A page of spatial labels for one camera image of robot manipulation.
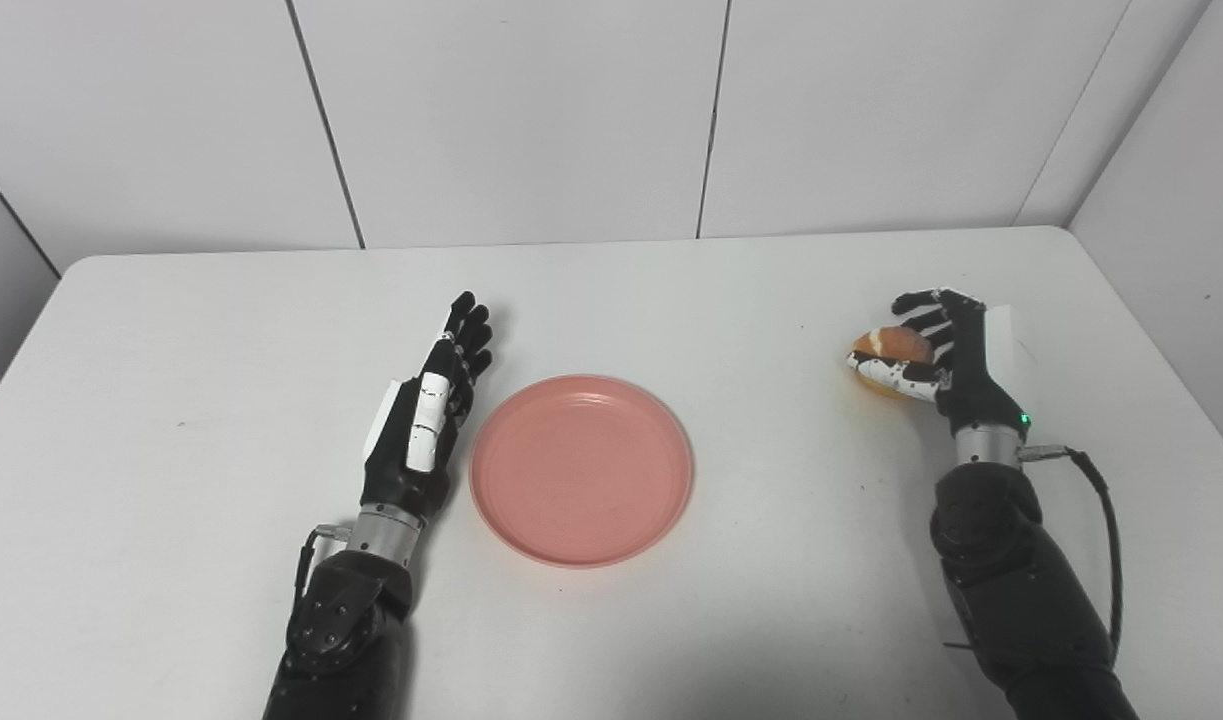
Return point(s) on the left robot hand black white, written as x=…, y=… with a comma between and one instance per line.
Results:
x=416, y=430

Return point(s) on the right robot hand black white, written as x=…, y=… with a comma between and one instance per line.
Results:
x=956, y=360

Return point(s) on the cream puff pastry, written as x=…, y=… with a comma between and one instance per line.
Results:
x=891, y=350

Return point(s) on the pink round plate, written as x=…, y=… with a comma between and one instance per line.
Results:
x=581, y=470

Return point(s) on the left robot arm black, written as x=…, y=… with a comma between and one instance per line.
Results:
x=346, y=625

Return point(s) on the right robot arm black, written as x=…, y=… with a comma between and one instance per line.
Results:
x=1016, y=580

